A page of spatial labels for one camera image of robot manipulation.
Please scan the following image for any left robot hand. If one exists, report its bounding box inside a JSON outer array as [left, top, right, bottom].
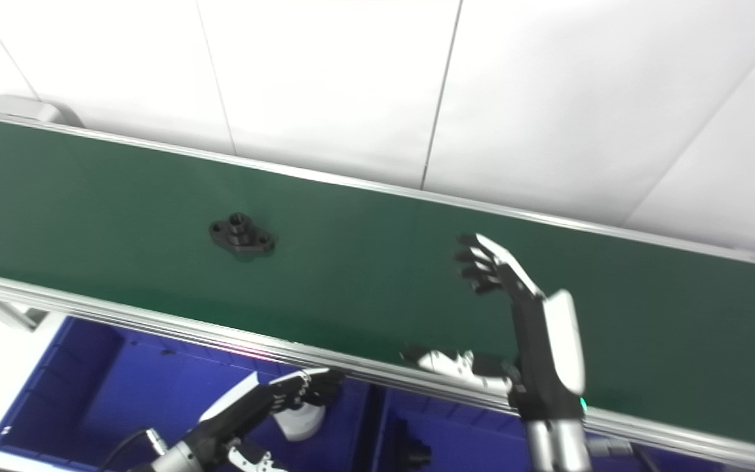
[[199, 368, 345, 472]]

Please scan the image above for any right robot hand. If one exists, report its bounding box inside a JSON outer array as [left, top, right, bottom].
[[400, 234, 588, 423]]

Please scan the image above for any black flange part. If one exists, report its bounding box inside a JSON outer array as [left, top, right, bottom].
[[392, 420, 432, 472], [209, 212, 277, 258]]

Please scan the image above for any white plastic part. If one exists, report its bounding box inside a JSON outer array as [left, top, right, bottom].
[[275, 401, 327, 441]]

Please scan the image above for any blue plastic bin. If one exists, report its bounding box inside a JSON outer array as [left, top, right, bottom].
[[368, 387, 726, 472], [0, 315, 378, 472]]

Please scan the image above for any green conveyor belt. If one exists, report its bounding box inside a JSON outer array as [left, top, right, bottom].
[[0, 111, 755, 472]]

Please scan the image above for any aluminium conveyor support leg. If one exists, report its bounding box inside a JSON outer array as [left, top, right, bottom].
[[0, 288, 47, 332]]

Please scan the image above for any grey conveyor end housing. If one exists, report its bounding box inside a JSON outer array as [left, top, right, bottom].
[[0, 94, 83, 128]]

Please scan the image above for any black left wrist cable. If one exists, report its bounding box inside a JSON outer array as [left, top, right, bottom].
[[99, 427, 168, 472]]

